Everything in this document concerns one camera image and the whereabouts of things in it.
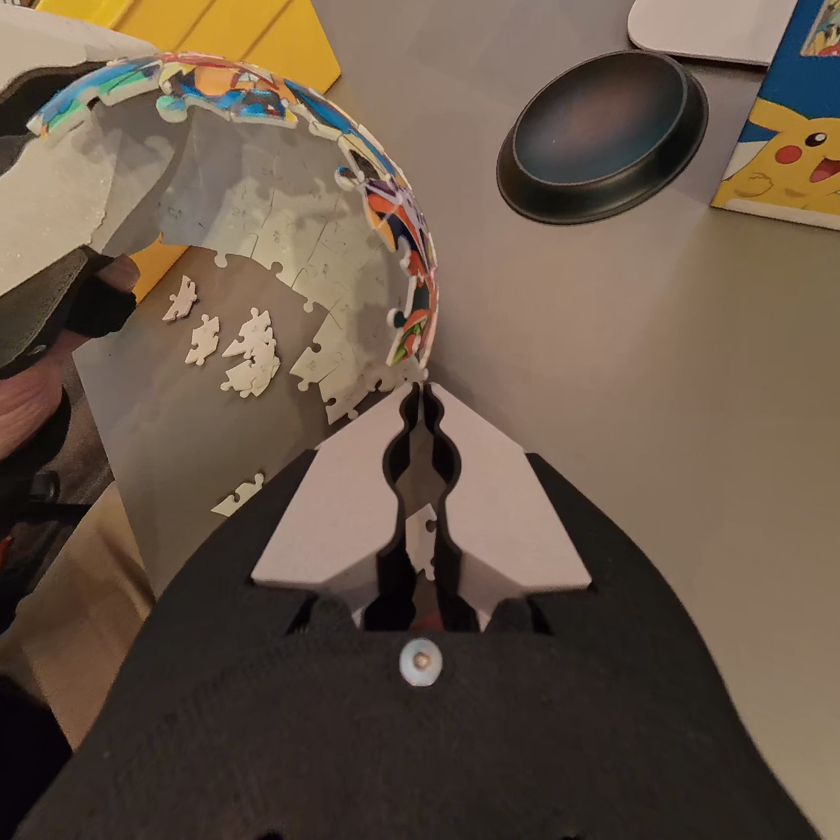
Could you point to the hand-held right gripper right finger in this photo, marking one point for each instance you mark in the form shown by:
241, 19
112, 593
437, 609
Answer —
518, 525

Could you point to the yellow plastic bin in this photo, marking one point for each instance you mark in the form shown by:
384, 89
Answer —
229, 26

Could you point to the person's beige clothing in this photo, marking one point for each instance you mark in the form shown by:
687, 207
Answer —
85, 623

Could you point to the printed puzzle box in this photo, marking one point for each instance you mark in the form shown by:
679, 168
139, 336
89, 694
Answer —
787, 131

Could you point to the black round ball stand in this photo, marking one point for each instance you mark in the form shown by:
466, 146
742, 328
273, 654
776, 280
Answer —
604, 131

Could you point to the person's dark trousers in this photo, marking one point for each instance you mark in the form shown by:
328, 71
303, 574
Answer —
26, 761

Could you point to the puzzle pieces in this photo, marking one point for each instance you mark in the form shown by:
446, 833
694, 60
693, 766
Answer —
253, 354

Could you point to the person's left hand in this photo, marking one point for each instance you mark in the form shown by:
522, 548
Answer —
26, 407

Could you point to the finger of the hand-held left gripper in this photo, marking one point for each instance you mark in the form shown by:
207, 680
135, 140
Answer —
65, 197
52, 39

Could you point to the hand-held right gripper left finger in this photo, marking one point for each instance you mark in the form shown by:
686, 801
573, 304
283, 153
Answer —
328, 525

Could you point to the partly built puzzle ball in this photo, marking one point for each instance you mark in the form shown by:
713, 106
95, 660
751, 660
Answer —
295, 216

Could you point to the white document stand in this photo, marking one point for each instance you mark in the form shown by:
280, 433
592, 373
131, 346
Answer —
709, 26

